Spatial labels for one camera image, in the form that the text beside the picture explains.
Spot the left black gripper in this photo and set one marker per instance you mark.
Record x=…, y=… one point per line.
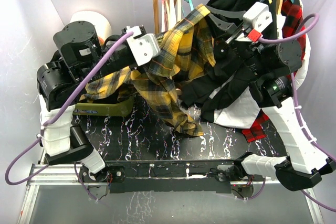
x=125, y=43

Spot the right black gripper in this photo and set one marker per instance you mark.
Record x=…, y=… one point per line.
x=228, y=27

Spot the yellow plaid shirt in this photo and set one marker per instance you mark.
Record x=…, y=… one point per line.
x=186, y=49

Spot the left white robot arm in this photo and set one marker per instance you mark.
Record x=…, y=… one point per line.
x=81, y=59

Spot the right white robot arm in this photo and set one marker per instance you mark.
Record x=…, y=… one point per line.
x=304, y=164

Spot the black hanging shirt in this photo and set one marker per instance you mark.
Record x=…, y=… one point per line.
x=212, y=93

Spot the pink plastic hanger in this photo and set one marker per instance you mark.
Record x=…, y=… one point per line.
x=165, y=15

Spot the cream plastic hanger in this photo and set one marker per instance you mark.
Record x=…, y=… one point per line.
x=174, y=13

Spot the red plaid hanging shirt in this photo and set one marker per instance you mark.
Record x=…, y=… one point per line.
x=292, y=11

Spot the cream round drawer box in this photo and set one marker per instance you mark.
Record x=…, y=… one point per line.
x=102, y=25

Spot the olive green laundry bin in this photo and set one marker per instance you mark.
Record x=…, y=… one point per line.
x=121, y=109

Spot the white quilted jacket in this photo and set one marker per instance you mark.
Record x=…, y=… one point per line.
x=244, y=110

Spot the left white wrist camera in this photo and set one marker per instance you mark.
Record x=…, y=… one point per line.
x=144, y=46

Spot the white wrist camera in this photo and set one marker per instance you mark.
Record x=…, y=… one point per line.
x=144, y=46
x=257, y=19

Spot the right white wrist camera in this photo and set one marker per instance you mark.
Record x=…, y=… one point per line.
x=257, y=19

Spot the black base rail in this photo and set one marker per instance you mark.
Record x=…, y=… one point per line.
x=218, y=175

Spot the aluminium table frame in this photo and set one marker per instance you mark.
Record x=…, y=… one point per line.
x=116, y=137

